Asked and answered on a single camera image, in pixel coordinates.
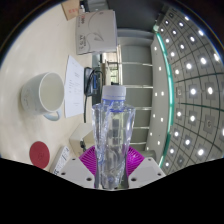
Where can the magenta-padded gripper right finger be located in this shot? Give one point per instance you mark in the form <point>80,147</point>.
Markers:
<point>136,160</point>

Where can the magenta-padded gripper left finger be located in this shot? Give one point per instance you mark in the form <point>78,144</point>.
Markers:
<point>87,160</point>

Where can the clear plastic water bottle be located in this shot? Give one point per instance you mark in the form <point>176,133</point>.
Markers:
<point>114,133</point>

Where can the black stapler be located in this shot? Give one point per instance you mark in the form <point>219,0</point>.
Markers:
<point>82,145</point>

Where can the flat round red coaster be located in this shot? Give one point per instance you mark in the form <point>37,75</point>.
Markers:
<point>39,155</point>

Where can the white paper sheet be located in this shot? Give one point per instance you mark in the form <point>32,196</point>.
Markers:
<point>74,86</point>

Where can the black desk phone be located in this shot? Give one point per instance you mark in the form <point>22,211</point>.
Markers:
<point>90,81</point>

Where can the white ceramic mug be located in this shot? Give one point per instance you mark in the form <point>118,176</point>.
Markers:
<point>33,98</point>

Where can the group of ceiling lights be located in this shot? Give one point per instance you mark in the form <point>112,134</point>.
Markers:
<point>193,91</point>

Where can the white printed carton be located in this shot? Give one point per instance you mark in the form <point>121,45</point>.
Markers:
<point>96,31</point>

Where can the flat brown cardboard piece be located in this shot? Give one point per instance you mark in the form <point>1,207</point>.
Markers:
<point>70,9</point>

